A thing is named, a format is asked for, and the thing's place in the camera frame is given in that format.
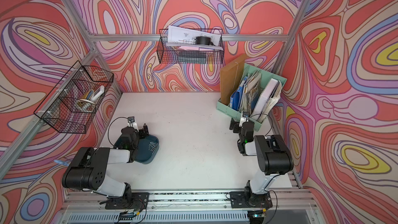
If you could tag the teal plastic storage tray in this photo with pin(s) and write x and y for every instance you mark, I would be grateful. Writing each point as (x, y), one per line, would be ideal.
(147, 149)

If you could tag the blue folder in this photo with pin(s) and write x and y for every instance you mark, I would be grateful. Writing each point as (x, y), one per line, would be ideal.
(237, 95)

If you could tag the black tape roll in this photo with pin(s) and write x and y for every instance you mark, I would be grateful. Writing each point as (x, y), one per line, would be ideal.
(203, 40)

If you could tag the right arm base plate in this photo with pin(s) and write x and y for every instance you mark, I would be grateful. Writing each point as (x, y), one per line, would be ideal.
(241, 199)

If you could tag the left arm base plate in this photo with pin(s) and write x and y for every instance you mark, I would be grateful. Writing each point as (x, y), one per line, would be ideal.
(135, 201)

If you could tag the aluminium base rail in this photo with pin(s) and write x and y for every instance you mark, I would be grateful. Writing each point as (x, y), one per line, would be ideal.
(289, 206)

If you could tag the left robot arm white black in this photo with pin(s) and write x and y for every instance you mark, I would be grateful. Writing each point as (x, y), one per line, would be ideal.
(88, 170)

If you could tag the black wire basket left wall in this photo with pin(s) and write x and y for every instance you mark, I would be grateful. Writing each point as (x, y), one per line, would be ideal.
(68, 109)

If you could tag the green file organizer box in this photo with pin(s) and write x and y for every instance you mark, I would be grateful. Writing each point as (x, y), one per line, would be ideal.
(273, 100)

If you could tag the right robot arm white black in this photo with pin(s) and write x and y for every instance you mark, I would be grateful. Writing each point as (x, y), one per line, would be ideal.
(274, 160)

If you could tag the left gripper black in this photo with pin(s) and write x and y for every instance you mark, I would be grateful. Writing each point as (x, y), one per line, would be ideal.
(123, 129)

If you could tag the white binder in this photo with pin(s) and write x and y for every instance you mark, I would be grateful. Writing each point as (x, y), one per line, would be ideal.
(263, 99)

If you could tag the stack of papers in organizer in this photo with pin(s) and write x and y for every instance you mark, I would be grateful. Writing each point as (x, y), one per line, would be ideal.
(251, 92)

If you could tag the black wire basket back wall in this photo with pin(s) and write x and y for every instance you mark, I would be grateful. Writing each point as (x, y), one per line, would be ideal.
(175, 55)

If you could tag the white paper sheets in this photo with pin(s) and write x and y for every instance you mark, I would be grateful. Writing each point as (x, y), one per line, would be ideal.
(185, 39)

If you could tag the black wire basket wall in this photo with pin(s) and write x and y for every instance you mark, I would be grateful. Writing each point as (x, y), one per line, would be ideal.
(68, 109)
(175, 55)

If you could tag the brown cardboard folder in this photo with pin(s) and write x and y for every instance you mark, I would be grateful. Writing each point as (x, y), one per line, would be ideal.
(230, 76)

